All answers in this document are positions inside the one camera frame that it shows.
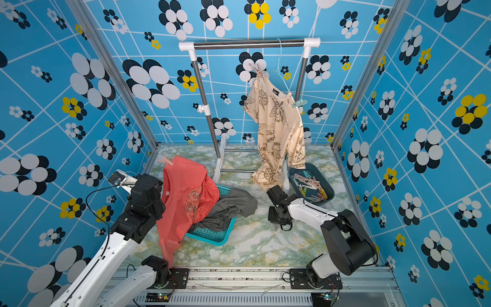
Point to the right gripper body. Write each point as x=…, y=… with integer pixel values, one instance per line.
x=273, y=216

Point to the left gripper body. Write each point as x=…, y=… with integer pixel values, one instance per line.
x=160, y=183

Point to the dark grey garment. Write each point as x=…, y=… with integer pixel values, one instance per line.
x=236, y=202

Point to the red garment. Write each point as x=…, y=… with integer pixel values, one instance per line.
x=188, y=194

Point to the beige compass print t-shirt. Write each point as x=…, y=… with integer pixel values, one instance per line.
x=280, y=132

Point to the mint green clothespin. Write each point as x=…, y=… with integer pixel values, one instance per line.
x=299, y=103

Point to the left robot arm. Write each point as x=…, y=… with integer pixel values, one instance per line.
x=125, y=235

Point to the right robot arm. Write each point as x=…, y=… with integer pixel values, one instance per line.
x=348, y=244

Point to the pile of coloured clothespins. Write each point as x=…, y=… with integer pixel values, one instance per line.
x=310, y=187

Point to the dark grey clothespin tray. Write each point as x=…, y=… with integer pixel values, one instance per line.
x=312, y=169

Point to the teal laundry basket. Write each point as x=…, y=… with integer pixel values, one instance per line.
x=208, y=236

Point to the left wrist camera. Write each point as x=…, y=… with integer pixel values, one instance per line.
x=121, y=179

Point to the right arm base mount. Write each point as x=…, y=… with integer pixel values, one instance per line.
x=306, y=279

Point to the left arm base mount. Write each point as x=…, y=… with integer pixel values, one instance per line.
x=177, y=279

